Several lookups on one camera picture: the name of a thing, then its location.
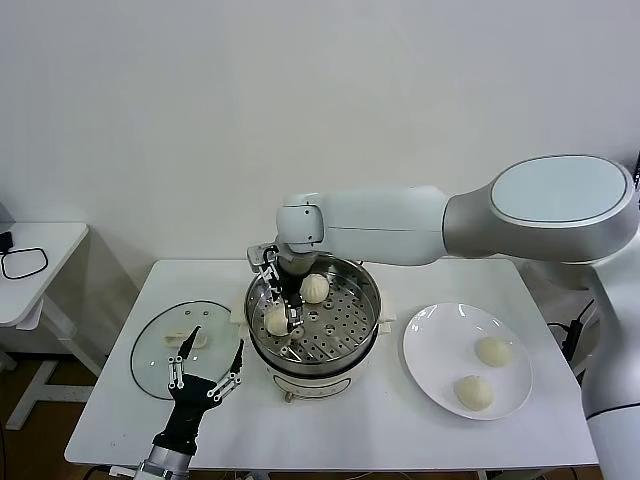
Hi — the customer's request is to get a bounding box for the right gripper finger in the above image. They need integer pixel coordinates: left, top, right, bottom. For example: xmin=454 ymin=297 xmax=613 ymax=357
xmin=283 ymin=297 xmax=304 ymax=335
xmin=258 ymin=264 xmax=281 ymax=306

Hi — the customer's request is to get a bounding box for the black looped cable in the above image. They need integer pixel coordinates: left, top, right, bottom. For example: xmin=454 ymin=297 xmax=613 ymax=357
xmin=0 ymin=247 xmax=50 ymax=281

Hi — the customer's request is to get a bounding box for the black laptop charger cable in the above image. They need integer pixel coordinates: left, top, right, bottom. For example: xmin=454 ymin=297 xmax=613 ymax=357
xmin=569 ymin=299 xmax=599 ymax=326

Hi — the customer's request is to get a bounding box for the steel steamer pot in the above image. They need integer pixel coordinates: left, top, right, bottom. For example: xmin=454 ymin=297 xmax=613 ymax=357
xmin=228 ymin=288 xmax=399 ymax=404

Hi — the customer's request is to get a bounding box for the glass lid with cream handle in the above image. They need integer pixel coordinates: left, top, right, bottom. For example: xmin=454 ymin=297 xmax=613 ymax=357
xmin=129 ymin=299 xmax=244 ymax=401

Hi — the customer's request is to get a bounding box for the white side table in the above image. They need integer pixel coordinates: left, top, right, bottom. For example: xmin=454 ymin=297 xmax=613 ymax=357
xmin=0 ymin=222 xmax=109 ymax=432

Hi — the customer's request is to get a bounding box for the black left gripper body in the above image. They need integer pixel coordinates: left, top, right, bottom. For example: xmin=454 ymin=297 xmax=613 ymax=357
xmin=152 ymin=373 xmax=226 ymax=454

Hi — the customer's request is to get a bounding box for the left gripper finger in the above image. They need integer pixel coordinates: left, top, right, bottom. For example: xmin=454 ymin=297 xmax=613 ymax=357
xmin=167 ymin=325 xmax=202 ymax=390
xmin=207 ymin=338 xmax=246 ymax=401

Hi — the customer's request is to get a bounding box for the stainless steel steamer basket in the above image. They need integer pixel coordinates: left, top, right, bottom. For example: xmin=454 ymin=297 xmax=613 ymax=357
xmin=243 ymin=252 xmax=382 ymax=369

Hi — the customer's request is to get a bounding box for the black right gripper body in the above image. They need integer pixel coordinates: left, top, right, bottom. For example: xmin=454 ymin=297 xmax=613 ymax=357
xmin=272 ymin=259 xmax=305 ymax=307

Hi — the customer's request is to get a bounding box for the white steamed baozi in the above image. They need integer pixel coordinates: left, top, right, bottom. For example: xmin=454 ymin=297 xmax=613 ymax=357
xmin=263 ymin=303 xmax=291 ymax=337
xmin=298 ymin=273 xmax=330 ymax=304
xmin=453 ymin=375 xmax=496 ymax=412
xmin=474 ymin=336 xmax=515 ymax=369

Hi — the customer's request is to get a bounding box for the white round plate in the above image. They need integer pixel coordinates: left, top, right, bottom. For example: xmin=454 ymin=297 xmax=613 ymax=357
xmin=402 ymin=302 xmax=533 ymax=421

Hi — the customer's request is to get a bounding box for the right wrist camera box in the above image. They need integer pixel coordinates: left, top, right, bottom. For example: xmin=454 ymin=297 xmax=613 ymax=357
xmin=245 ymin=243 xmax=280 ymax=274

